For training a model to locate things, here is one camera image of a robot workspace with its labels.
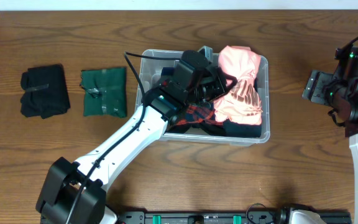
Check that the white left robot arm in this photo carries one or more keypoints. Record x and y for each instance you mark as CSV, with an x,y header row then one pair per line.
x,y
75,192

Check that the pink printed t-shirt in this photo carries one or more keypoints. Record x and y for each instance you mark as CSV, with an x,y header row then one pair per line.
x,y
242,104

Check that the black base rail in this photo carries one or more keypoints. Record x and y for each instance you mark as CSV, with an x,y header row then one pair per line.
x,y
255,214

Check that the black garment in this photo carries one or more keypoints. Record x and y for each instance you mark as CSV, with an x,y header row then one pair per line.
x,y
191,121

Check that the dark navy taped garment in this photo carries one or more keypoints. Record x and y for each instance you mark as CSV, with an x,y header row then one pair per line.
x,y
231,129

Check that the clear plastic storage bin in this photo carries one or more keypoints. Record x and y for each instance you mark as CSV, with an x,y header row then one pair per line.
x,y
151,69

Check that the dark green cloth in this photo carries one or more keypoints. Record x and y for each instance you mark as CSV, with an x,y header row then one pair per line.
x,y
105,92

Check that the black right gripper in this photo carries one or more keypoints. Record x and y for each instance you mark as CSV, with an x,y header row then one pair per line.
x,y
321,84

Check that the black cloth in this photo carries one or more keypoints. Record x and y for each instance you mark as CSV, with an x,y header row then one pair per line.
x,y
45,91

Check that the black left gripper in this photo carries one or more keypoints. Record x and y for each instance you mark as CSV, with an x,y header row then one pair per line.
x,y
217,86

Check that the red plaid shirt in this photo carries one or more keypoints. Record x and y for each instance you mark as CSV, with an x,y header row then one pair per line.
x,y
180,105

